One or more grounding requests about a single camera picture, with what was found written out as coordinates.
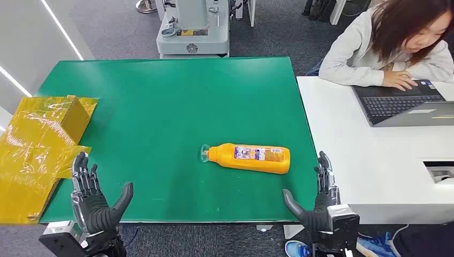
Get person's right hand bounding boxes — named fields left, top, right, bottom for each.
left=382, top=69, right=419, bottom=92

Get green table mat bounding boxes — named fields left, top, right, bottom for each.
left=35, top=56, right=319, bottom=224

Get grey white machine base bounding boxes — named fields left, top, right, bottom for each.
left=156, top=0, right=231, bottom=59

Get white wall light strip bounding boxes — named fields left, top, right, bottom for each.
left=0, top=65, right=33, bottom=98
left=40, top=0, right=85, bottom=62

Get blue sneaker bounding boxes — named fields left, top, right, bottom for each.
left=356, top=232, right=398, bottom=257
left=284, top=240, right=313, bottom=257

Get white desk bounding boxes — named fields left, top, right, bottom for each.
left=296, top=76, right=454, bottom=225

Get white desk leg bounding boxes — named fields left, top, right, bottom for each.
left=329, top=0, right=347, bottom=26

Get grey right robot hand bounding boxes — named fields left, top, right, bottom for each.
left=282, top=151, right=341, bottom=234

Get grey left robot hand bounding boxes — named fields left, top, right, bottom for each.
left=70, top=152, right=134, bottom=236

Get yellow taped cardboard box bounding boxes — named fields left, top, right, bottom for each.
left=0, top=95, right=99, bottom=225

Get chrome stanchion base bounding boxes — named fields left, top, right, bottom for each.
left=135, top=0, right=158, bottom=14

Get dark grey laptop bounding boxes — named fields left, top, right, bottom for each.
left=352, top=79, right=454, bottom=127

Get orange detergent bottle clear cap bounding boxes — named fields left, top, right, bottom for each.
left=200, top=142, right=291, bottom=175

